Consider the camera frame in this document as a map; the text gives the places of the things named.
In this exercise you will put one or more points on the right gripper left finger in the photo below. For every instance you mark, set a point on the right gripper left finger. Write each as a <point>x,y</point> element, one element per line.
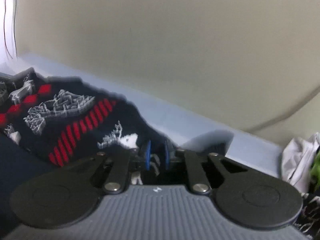
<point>70,194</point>

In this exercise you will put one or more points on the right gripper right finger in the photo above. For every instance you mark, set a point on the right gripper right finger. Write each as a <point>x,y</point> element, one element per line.
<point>242,194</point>

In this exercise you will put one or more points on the navy reindeer pattern sweater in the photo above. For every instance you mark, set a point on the navy reindeer pattern sweater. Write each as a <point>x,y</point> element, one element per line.
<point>51,122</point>

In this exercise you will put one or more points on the white crumpled garment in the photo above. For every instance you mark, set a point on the white crumpled garment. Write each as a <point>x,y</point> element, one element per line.
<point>296,161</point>

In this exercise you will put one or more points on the green small garment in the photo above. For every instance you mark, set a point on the green small garment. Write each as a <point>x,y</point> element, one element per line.
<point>314,172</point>

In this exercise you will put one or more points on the blue striped bed sheet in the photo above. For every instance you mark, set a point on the blue striped bed sheet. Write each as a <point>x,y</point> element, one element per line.
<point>177,123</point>

